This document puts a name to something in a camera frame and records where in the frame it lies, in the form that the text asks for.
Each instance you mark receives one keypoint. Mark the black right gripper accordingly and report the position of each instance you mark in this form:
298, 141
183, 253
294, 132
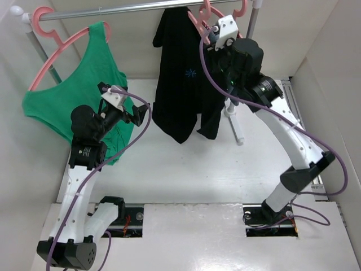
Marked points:
214, 54

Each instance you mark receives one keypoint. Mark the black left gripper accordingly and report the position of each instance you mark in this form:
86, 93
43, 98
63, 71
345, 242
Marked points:
138, 113

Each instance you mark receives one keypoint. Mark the black t shirt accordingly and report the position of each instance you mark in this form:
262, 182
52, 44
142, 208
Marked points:
183, 94

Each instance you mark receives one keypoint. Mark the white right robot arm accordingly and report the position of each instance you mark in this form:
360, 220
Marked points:
307, 159

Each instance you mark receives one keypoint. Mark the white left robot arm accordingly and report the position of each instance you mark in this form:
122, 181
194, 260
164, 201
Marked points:
73, 241

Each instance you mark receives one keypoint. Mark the pink hanger with denim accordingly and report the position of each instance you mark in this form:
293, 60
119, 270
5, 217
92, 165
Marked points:
237, 13

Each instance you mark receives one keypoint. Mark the green tank top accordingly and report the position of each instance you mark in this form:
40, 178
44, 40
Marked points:
53, 107

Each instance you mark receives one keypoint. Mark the metal clothes rack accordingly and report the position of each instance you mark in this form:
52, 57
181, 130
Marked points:
25, 19

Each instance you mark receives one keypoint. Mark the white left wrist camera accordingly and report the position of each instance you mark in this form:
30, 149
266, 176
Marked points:
113, 94

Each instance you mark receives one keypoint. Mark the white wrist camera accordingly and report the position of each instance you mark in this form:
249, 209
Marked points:
113, 94
224, 33

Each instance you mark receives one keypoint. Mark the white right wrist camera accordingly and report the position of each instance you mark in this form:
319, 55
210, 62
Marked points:
224, 33

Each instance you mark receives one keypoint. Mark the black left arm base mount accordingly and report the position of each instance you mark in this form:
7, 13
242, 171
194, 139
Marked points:
131, 226

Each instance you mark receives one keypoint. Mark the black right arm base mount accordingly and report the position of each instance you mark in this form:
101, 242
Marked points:
257, 225

